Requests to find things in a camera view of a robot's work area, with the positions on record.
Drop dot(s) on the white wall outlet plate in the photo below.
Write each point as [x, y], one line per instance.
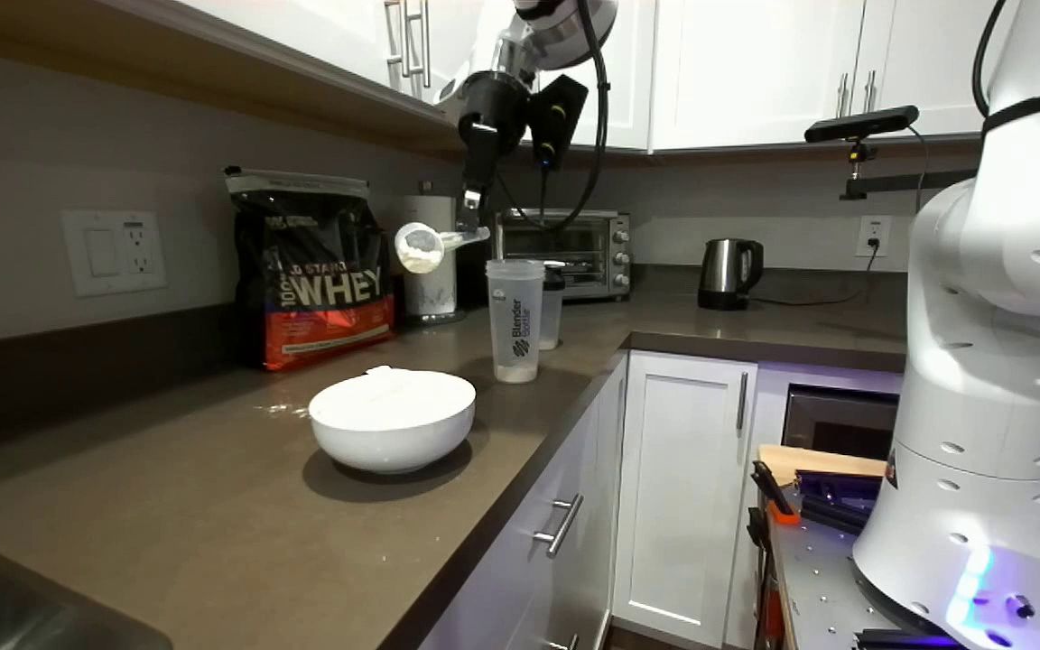
[112, 251]

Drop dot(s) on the metal paper towel holder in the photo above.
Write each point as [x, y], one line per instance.
[428, 185]

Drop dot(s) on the silver toaster oven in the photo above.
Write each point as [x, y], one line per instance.
[580, 247]

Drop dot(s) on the shaker bottle with black lid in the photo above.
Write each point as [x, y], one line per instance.
[555, 309]

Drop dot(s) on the wall outlet with plug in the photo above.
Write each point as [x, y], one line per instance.
[872, 234]

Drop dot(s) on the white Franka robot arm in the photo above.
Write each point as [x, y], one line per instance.
[991, 364]

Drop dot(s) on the white paper towel roll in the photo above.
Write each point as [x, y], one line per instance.
[436, 293]

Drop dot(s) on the clear plastic scoop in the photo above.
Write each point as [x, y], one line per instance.
[420, 247]

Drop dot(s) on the black camera on stand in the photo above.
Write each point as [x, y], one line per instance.
[863, 126]

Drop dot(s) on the black red whey protein bag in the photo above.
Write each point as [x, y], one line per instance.
[308, 282]

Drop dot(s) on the steel kitchen sink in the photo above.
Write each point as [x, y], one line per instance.
[3, 600]

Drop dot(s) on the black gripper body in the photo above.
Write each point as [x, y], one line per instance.
[489, 120]

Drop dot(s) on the white upper wall cabinet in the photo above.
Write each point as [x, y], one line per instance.
[305, 23]

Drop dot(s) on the clear open shaker bottle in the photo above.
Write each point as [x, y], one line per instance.
[514, 327]

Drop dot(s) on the white lower drawer cabinet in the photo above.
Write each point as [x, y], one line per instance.
[508, 579]

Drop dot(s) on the white ceramic bowl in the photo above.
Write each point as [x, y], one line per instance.
[393, 429]

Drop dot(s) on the black built-in appliance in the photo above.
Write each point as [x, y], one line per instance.
[840, 419]

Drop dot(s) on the white lower cabinet door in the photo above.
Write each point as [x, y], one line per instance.
[677, 508]

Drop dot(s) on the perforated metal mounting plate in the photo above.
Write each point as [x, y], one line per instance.
[828, 589]

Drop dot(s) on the wooden board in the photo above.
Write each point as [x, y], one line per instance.
[822, 465]

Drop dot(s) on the steel electric kettle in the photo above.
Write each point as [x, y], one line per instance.
[732, 275]

